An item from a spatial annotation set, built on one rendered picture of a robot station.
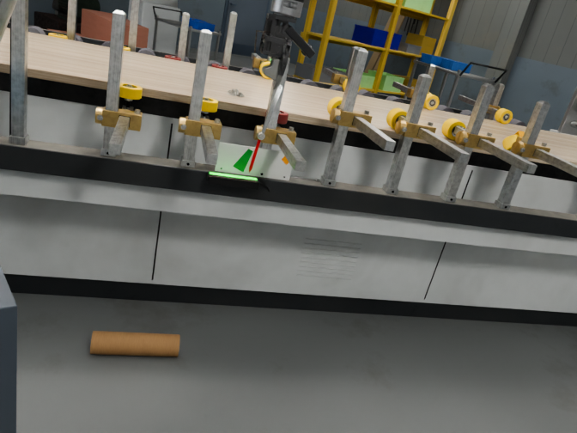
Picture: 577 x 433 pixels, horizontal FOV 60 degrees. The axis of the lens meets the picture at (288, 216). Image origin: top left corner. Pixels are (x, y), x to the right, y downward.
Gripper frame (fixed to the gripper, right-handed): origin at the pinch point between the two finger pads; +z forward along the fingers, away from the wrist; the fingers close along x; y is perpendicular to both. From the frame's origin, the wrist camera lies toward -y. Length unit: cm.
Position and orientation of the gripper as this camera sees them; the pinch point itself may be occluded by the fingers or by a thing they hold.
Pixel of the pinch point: (277, 85)
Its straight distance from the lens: 159.8
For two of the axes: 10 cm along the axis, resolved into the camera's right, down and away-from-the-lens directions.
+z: -2.2, 9.0, 3.7
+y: -9.5, -1.2, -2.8
